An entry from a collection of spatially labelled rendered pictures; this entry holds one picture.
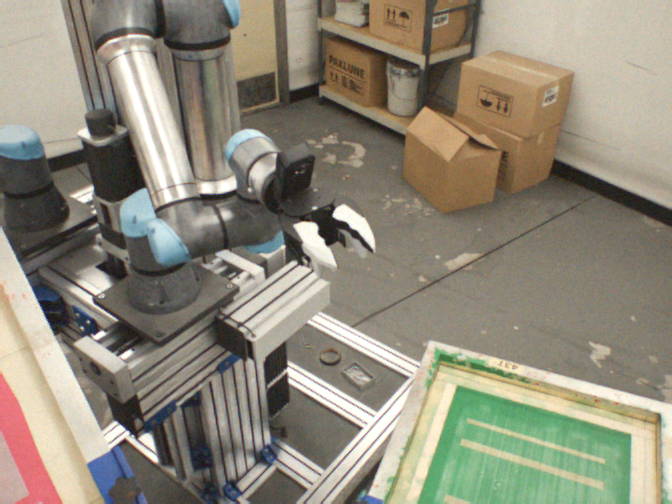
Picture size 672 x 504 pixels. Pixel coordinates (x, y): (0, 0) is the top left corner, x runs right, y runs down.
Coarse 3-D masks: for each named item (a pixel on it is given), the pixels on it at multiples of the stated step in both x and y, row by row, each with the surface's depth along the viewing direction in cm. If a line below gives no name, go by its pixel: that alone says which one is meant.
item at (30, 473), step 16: (0, 384) 99; (0, 400) 98; (16, 400) 98; (0, 416) 97; (16, 416) 97; (0, 432) 96; (16, 432) 96; (0, 448) 95; (16, 448) 95; (32, 448) 96; (0, 464) 94; (16, 464) 94; (32, 464) 95; (0, 480) 93; (16, 480) 94; (32, 480) 94; (48, 480) 95; (0, 496) 92; (16, 496) 93; (32, 496) 93; (48, 496) 94
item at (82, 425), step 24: (0, 240) 105; (0, 264) 103; (24, 288) 103; (24, 312) 101; (24, 336) 102; (48, 336) 101; (48, 360) 99; (48, 384) 98; (72, 384) 99; (72, 408) 97; (72, 432) 96; (96, 432) 97; (96, 456) 95
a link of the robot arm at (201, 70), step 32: (160, 0) 99; (192, 0) 101; (224, 0) 103; (160, 32) 102; (192, 32) 104; (224, 32) 107; (192, 64) 109; (224, 64) 113; (192, 96) 112; (224, 96) 115; (192, 128) 116; (224, 128) 117; (192, 160) 121; (224, 160) 120; (224, 192) 122
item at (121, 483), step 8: (120, 480) 89; (128, 480) 89; (112, 488) 88; (120, 488) 88; (128, 488) 88; (136, 488) 89; (112, 496) 87; (120, 496) 88; (128, 496) 88; (136, 496) 89
